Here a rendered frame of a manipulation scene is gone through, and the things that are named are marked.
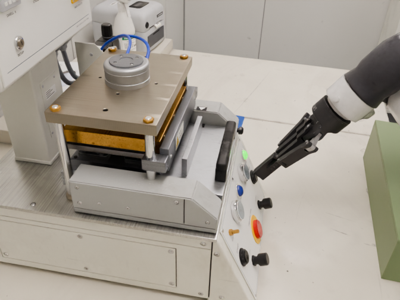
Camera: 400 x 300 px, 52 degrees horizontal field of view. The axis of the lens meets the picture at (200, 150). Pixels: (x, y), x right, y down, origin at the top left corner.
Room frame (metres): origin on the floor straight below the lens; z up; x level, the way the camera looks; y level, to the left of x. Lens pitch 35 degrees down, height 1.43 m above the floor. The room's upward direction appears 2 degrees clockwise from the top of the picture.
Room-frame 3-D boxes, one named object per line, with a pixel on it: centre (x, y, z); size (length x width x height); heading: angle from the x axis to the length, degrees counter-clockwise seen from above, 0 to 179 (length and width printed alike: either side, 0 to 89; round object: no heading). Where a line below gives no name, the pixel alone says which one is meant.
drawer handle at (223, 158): (0.63, -0.05, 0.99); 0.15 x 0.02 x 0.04; 171
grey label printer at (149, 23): (1.65, 0.30, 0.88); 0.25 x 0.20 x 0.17; 72
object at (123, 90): (0.69, 0.16, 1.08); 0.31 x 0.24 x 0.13; 171
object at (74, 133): (0.67, 0.13, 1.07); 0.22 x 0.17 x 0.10; 171
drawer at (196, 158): (0.65, 0.09, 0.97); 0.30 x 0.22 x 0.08; 81
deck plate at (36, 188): (0.67, 0.17, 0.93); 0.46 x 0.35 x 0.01; 81
